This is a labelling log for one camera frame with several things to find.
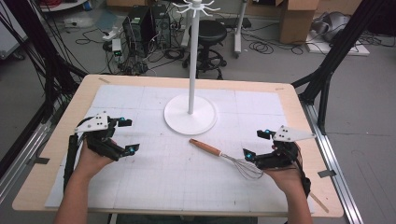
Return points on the white box with green light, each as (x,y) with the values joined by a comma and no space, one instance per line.
(117,47)

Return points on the black round stool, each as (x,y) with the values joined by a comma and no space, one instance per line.
(208,32)

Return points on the thin wooden stick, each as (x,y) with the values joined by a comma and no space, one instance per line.
(319,202)

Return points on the grey bag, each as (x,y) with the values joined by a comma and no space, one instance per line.
(331,26)

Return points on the aluminium rail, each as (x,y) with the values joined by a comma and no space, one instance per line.
(334,155)
(21,158)

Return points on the tall cardboard box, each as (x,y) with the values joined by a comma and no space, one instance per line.
(295,21)

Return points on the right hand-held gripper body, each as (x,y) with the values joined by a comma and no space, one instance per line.
(280,155)

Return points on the white hook stand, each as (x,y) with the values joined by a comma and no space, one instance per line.
(193,65)

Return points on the large black computer tower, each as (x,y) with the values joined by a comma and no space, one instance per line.
(138,28)

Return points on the black frame post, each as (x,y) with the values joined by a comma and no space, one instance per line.
(49,62)
(336,53)

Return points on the white stand leg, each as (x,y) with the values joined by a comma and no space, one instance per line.
(240,28)

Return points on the person's right hand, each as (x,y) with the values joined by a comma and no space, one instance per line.
(286,180)

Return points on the slim black computer tower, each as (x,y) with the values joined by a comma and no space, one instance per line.
(162,26)

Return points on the person's left hand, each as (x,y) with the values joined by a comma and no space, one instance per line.
(90,162)

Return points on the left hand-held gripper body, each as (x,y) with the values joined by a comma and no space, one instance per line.
(97,141)

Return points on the white grid mat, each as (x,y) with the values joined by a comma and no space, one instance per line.
(155,186)

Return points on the black tape piece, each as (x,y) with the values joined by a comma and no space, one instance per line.
(42,160)
(327,173)

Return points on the white power strip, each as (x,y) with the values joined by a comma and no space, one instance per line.
(111,33)

